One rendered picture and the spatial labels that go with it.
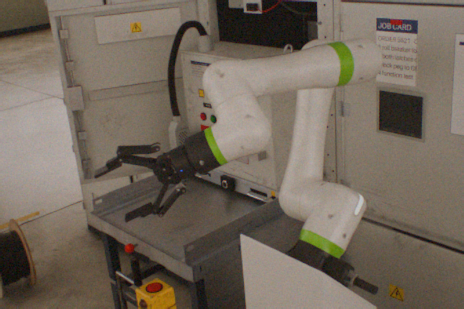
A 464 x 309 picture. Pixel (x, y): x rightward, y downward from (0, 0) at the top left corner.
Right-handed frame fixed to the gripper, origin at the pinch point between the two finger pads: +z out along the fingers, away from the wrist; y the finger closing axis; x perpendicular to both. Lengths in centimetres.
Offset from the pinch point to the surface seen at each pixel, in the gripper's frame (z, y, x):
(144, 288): 13.8, -36.2, -12.8
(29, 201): 168, -101, -280
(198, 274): 4, -52, -30
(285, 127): -40, -38, -71
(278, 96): -42, -26, -70
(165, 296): 8.9, -39.6, -9.8
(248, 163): -21, -47, -76
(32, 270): 123, -88, -150
